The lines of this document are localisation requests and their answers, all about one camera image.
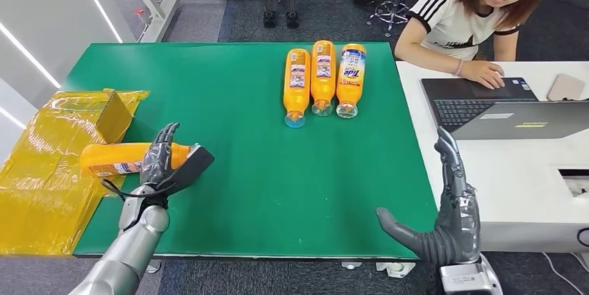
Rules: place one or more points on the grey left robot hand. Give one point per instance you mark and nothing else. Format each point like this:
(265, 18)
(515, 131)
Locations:
(156, 164)

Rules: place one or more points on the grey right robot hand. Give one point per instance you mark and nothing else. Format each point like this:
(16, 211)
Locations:
(455, 233)

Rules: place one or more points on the orange detergent bottle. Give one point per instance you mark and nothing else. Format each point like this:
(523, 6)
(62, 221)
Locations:
(110, 157)

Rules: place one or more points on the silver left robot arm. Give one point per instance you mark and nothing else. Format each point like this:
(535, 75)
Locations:
(133, 247)

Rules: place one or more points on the orange bottle with blue cap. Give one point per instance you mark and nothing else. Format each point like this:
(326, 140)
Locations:
(297, 100)

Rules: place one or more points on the orange bottle with Tide label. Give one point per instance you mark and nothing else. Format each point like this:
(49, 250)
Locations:
(350, 93)

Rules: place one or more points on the orange bottle with clear cap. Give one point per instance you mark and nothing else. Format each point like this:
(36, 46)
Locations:
(323, 87)

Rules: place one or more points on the green table mat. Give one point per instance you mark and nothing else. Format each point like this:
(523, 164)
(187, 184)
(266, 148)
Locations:
(257, 169)

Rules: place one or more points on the yellow wrapped cardboard box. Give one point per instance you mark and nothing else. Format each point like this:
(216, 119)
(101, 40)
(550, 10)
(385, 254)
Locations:
(41, 201)

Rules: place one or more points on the grey laptop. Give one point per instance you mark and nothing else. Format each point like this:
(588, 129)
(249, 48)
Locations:
(460, 111)

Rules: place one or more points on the beige phone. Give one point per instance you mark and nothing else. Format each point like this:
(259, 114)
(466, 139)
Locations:
(566, 87)

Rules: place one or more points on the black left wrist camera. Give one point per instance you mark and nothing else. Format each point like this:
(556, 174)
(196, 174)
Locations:
(193, 166)

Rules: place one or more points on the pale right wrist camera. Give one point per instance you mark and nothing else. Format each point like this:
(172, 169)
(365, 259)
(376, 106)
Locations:
(465, 281)

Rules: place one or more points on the large metal table bracket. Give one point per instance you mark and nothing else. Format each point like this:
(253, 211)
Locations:
(395, 269)

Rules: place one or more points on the small metal table bracket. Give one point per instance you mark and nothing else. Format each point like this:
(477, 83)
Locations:
(351, 265)

